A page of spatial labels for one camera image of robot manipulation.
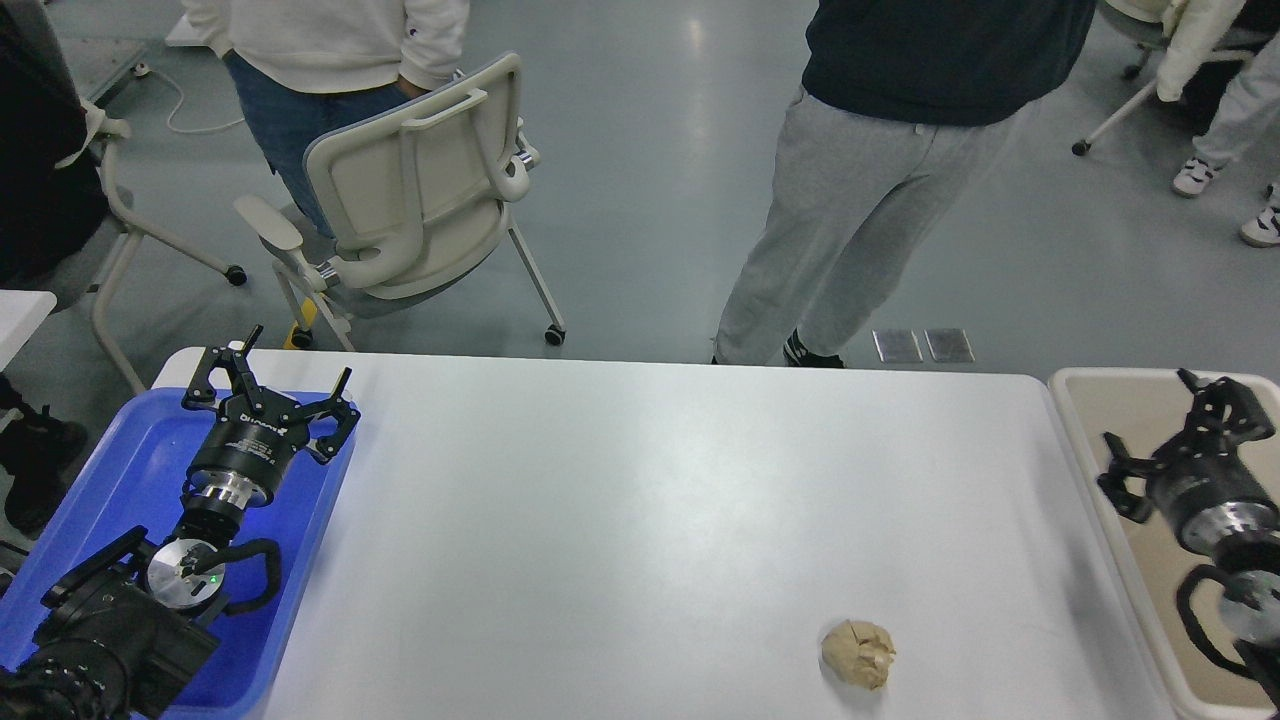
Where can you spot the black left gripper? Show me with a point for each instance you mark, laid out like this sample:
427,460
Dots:
244,450

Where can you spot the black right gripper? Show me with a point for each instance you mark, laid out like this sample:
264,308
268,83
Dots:
1212,500

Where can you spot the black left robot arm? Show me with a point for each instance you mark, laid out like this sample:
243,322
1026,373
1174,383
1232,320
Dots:
168,581

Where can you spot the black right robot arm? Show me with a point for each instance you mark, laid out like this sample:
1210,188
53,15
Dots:
1245,566

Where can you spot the beige plastic bin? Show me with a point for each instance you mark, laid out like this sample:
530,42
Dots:
1146,407

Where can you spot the blue plastic tray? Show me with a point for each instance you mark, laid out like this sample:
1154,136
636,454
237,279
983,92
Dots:
134,478

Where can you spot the black shoe at left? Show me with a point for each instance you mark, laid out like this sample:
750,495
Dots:
35,450

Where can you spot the beige office chair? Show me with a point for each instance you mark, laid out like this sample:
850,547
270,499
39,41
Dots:
417,197

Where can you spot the right metal floor plate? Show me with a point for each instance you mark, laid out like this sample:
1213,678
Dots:
950,345

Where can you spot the metal floor plate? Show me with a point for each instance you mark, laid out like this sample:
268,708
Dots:
897,346
950,345

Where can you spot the white side table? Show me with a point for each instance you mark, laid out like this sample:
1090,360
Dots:
22,312

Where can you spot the grey chair at left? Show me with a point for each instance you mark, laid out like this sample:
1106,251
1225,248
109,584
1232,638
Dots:
67,226

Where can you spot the left metal floor plate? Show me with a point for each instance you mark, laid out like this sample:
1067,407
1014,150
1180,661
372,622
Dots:
897,346

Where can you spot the person in white sweater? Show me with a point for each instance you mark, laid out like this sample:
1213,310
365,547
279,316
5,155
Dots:
304,68

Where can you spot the person with white sneakers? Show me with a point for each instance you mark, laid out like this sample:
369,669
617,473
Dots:
1248,106

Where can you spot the crumpled brown paper ball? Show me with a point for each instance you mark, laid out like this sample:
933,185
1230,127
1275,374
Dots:
859,653

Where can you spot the person in grey sweatpants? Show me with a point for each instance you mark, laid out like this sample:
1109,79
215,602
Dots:
901,106

